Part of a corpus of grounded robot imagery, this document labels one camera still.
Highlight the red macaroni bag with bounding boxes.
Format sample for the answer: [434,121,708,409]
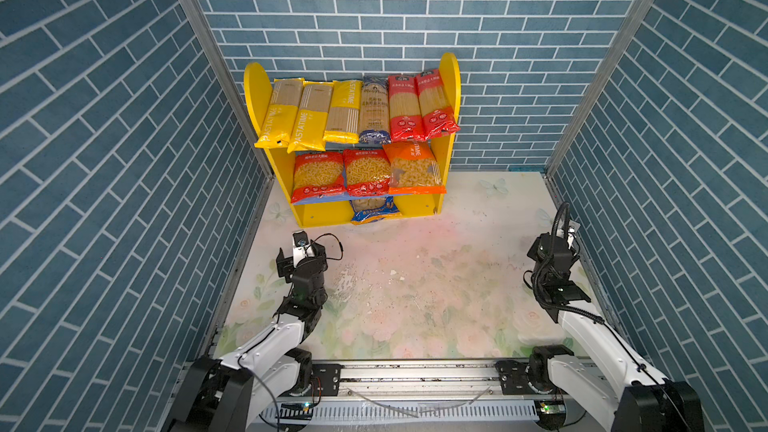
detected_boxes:
[291,151,346,203]
[342,149,391,197]

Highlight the orange macaroni bag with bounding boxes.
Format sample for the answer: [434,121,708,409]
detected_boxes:
[383,141,446,195]

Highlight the red spaghetti bag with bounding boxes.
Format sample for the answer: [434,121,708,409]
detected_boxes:
[388,75,425,142]
[415,69,460,139]

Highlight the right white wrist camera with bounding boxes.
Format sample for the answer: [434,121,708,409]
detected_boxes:
[566,221,580,250]

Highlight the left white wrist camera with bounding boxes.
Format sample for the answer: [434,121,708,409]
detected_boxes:
[292,230,315,267]

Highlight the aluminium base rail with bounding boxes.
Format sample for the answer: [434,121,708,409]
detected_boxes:
[155,356,679,432]

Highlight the blue orange shell pasta bag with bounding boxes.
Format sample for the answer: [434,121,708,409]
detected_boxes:
[350,196,402,225]

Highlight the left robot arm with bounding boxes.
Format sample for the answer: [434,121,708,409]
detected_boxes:
[161,231,328,431]

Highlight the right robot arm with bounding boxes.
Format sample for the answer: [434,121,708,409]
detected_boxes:
[496,232,705,431]

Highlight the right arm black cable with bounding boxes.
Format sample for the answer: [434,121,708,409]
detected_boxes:
[521,201,601,313]

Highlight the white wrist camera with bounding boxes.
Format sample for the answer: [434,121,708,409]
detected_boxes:
[566,221,580,250]
[292,230,315,267]

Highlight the yellow spaghetti bag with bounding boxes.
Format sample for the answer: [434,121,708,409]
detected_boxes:
[287,82,334,153]
[323,80,363,144]
[255,79,304,149]

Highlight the blue spaghetti bag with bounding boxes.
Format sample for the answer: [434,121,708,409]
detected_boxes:
[358,76,391,144]

